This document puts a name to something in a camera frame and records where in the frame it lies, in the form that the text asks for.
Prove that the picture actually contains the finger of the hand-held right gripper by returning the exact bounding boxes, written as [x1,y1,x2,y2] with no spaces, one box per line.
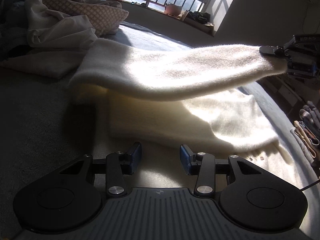
[259,45,284,55]

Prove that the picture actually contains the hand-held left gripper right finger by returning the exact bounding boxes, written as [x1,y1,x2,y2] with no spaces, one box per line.
[179,144,263,197]

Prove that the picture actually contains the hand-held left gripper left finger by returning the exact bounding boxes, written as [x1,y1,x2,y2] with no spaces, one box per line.
[59,141,142,197]

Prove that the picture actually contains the cream fluffy towel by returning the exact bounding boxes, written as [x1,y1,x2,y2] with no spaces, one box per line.
[67,39,300,188]

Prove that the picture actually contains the stack of folded clothes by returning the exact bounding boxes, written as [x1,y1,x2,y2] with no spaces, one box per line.
[290,101,320,167]

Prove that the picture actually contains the dark clothes heap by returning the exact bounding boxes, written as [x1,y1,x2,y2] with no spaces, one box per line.
[186,10,212,24]

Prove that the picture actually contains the white low shelf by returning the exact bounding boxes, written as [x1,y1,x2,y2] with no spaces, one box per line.
[260,76,310,120]

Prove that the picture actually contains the pink pot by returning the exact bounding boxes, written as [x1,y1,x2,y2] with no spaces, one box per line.
[164,2,182,15]

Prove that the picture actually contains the grey fleece bed blanket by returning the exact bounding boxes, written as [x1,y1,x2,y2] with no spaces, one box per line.
[0,21,320,240]

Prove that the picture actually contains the white crumpled shirt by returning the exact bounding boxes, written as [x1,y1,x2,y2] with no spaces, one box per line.
[0,0,98,79]

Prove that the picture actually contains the dark blue quilt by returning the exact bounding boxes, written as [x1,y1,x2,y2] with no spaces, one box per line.
[0,0,38,62]

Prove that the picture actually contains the black cable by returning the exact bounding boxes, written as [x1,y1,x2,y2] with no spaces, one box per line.
[301,177,320,192]

